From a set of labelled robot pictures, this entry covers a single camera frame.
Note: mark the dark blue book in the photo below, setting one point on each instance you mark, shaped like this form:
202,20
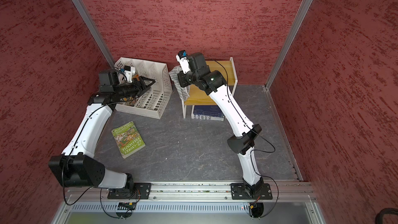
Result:
208,110

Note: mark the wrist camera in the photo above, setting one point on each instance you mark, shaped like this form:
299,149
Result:
129,72
183,61

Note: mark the aluminium corner post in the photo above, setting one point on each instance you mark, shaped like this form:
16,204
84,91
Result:
298,20
85,15

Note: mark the green treehouse book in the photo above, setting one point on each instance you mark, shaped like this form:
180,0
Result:
128,139

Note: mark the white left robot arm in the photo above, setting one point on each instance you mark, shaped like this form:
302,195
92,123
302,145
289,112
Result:
76,166

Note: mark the white book with black lettering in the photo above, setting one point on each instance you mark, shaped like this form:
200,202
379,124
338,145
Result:
202,117

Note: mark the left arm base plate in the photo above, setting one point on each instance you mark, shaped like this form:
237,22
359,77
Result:
139,191

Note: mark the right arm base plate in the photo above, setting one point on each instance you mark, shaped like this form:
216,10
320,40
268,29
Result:
241,191

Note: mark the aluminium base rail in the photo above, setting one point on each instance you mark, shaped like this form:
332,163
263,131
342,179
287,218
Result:
222,191

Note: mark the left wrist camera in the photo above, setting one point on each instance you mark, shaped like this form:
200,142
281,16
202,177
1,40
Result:
129,72

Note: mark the left aluminium corner post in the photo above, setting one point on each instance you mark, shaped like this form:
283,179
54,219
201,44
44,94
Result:
85,15

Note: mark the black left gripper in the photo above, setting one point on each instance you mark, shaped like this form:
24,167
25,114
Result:
141,89

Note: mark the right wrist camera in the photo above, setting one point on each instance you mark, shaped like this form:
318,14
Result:
183,61

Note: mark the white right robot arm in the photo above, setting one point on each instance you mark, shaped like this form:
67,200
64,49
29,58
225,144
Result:
195,71

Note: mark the right aluminium corner post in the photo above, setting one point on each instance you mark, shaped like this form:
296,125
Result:
298,20

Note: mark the wooden white-framed bookshelf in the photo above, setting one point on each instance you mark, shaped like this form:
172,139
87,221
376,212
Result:
199,97

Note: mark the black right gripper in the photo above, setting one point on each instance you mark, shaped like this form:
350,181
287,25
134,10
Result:
185,81

